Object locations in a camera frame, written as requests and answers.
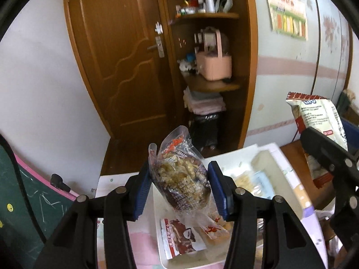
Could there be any clear puffed snack packet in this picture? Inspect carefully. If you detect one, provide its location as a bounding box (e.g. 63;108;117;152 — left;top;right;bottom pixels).
149;126;225;229

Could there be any white plastic tray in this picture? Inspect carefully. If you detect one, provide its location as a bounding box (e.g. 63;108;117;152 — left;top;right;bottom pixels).
153;143;305;268

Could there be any small white plush toy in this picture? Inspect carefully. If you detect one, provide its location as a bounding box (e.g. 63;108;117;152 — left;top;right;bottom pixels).
179;60;197;72

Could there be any white blue snack packet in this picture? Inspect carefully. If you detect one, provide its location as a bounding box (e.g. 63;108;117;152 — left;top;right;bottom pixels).
251;171;275;199

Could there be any wall poster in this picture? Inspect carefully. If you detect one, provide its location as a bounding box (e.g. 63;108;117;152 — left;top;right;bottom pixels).
263;0;308;41

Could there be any black suitcase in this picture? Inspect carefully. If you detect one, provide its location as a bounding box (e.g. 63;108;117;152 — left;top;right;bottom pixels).
192;113;221;149

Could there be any brown white snack packet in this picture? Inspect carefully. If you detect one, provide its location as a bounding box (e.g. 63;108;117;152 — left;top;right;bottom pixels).
160;218;207;260

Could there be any green cloth bag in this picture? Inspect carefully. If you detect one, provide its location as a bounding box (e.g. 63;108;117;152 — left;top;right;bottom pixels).
337;90;351;113

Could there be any black braided cable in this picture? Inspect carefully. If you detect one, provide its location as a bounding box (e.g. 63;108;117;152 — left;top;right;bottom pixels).
0;134;47;244

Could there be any thin black wall cable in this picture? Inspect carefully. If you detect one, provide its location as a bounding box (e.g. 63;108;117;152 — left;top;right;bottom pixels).
290;0;322;143
329;11;343;107

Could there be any black chalkboard clip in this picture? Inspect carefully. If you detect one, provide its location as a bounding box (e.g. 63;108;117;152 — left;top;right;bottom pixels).
50;174;71;193

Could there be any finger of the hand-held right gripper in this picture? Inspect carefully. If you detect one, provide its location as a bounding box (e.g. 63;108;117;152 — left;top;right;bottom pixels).
341;118;359;157
300;127;359;254

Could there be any white printed play table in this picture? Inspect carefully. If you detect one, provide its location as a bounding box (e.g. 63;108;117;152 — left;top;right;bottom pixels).
94;174;328;269

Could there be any red white snack packet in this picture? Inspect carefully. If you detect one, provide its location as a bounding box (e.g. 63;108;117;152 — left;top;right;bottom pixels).
196;214;234;247
286;91;349;189

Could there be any brown wooden door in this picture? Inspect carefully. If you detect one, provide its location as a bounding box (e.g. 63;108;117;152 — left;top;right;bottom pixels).
63;0;180;143

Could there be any white black roll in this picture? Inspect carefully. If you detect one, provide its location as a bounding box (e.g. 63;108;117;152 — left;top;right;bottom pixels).
215;0;233;13

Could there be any stack of folded cloths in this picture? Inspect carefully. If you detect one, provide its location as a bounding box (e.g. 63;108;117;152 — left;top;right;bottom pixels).
183;87;227;115

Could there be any wooden corner shelf cabinet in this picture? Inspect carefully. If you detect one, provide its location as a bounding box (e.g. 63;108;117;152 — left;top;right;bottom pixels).
160;0;258;152

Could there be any green chalkboard with pink frame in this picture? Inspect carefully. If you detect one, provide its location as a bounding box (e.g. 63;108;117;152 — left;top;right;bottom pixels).
0;137;79;269

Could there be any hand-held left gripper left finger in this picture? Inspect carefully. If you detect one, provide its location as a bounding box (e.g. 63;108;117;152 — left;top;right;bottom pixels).
34;161;153;269

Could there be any pink storage basket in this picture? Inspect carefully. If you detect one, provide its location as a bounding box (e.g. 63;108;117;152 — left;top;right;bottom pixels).
195;31;233;81

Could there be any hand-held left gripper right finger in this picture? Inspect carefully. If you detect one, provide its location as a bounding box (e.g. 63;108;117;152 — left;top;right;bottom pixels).
208;161;326;269

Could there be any metal door handle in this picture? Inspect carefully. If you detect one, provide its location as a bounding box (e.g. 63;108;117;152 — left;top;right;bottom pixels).
147;36;165;59

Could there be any row of small bottles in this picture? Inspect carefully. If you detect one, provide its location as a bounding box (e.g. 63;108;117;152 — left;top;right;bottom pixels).
175;0;205;17

